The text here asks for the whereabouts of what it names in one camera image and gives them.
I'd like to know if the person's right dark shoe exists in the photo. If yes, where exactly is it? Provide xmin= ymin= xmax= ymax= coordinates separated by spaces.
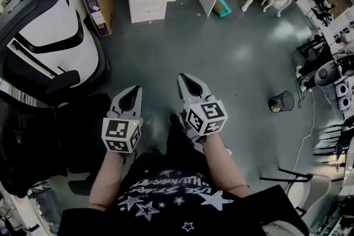
xmin=168 ymin=112 xmax=185 ymax=131

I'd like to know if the brown cardboard box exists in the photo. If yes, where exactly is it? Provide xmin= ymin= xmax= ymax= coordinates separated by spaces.
xmin=81 ymin=0 xmax=114 ymax=37

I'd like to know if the black mesh waste bin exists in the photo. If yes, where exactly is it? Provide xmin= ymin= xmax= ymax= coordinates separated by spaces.
xmin=268 ymin=90 xmax=295 ymax=113

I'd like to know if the beige chair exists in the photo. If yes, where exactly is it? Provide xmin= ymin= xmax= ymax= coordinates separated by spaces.
xmin=282 ymin=173 xmax=332 ymax=217

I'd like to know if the black metal rack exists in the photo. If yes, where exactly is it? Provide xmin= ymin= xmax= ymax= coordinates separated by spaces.
xmin=296 ymin=34 xmax=327 ymax=63

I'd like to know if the teal rolled mat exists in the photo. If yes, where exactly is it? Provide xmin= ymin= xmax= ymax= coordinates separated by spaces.
xmin=212 ymin=0 xmax=233 ymax=18

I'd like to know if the person's left forearm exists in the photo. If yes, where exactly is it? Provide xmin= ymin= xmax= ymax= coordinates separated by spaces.
xmin=88 ymin=150 xmax=131 ymax=212

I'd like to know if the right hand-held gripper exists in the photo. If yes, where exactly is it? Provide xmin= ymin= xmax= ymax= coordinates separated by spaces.
xmin=176 ymin=73 xmax=229 ymax=144

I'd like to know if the person's right forearm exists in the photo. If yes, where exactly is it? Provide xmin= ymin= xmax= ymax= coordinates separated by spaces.
xmin=201 ymin=134 xmax=251 ymax=199

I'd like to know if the black star print shirt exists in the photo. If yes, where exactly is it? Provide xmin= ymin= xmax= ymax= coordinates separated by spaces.
xmin=56 ymin=129 xmax=310 ymax=236

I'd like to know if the black office chair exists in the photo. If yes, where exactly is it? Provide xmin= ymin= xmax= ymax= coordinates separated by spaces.
xmin=0 ymin=90 xmax=112 ymax=198

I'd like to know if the white box with round opening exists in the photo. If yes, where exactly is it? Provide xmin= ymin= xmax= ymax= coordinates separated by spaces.
xmin=335 ymin=83 xmax=350 ymax=98
xmin=337 ymin=96 xmax=352 ymax=112

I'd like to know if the white floor cable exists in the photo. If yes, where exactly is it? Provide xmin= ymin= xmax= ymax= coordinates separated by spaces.
xmin=292 ymin=88 xmax=316 ymax=175

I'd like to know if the grey round device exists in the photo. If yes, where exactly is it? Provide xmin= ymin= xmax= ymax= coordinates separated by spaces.
xmin=315 ymin=61 xmax=342 ymax=88

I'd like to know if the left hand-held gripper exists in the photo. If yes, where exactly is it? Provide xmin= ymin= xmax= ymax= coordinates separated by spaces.
xmin=101 ymin=85 xmax=144 ymax=158

